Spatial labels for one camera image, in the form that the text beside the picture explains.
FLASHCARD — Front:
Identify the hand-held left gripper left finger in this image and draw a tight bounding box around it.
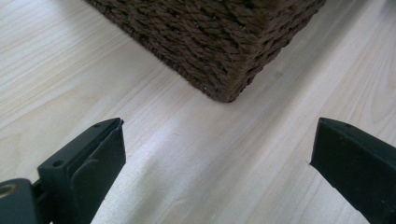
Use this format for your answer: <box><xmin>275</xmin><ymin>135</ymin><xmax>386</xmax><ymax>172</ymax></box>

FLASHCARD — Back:
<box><xmin>36</xmin><ymin>117</ymin><xmax>127</xmax><ymax>224</ymax></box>

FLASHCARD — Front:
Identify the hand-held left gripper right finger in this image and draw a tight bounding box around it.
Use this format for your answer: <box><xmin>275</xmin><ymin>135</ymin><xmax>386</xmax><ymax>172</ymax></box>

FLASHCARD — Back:
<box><xmin>309</xmin><ymin>117</ymin><xmax>396</xmax><ymax>224</ymax></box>

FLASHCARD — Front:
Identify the dark brown woven basket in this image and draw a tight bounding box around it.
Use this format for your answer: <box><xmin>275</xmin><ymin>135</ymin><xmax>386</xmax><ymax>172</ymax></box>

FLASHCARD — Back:
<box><xmin>83</xmin><ymin>0</ymin><xmax>328</xmax><ymax>104</ymax></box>

